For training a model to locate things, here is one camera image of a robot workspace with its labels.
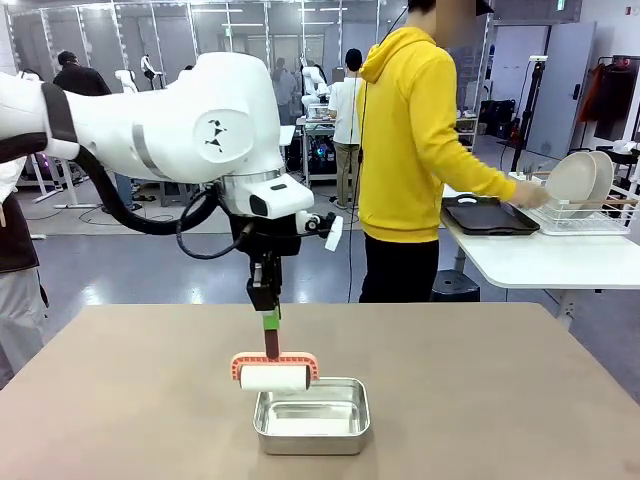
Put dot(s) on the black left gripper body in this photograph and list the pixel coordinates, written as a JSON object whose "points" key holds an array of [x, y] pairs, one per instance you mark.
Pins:
{"points": [[270, 237]]}

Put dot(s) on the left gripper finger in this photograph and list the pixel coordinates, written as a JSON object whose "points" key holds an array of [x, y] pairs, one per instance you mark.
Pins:
{"points": [[260, 297], [276, 305]]}

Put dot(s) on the pink lint roller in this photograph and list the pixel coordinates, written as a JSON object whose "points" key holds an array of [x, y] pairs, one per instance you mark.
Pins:
{"points": [[272, 380]]}

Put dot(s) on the brown serving tray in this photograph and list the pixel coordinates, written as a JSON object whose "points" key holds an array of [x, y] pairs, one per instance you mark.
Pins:
{"points": [[490, 217]]}

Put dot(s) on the white dinner plate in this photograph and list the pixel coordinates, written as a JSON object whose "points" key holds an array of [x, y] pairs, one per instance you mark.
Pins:
{"points": [[570, 182]]}

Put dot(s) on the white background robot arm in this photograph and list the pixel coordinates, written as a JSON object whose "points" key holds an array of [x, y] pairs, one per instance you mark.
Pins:
{"points": [[315, 82], [145, 64]]}

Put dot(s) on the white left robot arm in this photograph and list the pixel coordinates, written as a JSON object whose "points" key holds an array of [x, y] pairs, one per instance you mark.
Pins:
{"points": [[175, 125]]}

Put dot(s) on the yellow-sleeved right forearm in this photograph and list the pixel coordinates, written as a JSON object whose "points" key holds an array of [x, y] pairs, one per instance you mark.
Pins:
{"points": [[485, 175]]}

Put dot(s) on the person's right hand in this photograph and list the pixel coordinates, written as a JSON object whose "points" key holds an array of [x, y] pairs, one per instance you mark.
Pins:
{"points": [[531, 195]]}

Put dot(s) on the rectangular steel container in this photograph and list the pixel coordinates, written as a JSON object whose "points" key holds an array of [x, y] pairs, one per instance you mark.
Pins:
{"points": [[310, 445]]}

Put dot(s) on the person in white shirt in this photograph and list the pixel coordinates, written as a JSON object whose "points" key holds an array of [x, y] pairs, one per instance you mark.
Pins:
{"points": [[345, 110]]}

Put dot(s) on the person in dark jacket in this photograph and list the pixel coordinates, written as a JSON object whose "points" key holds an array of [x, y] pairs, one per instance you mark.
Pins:
{"points": [[285, 90]]}

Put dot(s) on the person in yellow hoodie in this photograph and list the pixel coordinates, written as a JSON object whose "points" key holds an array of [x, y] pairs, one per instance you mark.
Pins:
{"points": [[400, 150]]}

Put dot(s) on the dark plastic stool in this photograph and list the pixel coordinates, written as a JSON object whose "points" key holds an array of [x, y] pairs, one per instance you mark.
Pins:
{"points": [[457, 285]]}

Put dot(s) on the person in black shirt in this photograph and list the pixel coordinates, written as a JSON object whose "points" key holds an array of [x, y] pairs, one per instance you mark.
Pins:
{"points": [[82, 80]]}

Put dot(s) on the person in dark apron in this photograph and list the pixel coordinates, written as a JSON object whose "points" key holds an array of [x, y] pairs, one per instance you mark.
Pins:
{"points": [[15, 240]]}

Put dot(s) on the white side table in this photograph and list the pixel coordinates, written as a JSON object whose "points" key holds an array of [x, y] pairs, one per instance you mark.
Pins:
{"points": [[525, 260]]}

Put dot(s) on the black suitcases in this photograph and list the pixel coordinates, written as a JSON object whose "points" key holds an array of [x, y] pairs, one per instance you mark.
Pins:
{"points": [[497, 117]]}

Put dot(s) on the dark fork in rack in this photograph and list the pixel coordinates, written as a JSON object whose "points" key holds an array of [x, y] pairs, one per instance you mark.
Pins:
{"points": [[526, 171]]}

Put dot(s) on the black tripod stand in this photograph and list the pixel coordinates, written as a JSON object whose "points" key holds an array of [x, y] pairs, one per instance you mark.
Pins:
{"points": [[537, 70]]}

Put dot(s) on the grey door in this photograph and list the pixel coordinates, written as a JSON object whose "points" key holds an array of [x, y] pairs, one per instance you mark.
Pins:
{"points": [[560, 100]]}

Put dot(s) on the clothes rack with garments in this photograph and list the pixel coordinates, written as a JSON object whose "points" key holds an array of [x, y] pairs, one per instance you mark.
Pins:
{"points": [[607, 100]]}

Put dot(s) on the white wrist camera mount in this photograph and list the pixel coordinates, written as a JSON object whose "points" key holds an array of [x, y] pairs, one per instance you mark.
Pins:
{"points": [[332, 235]]}

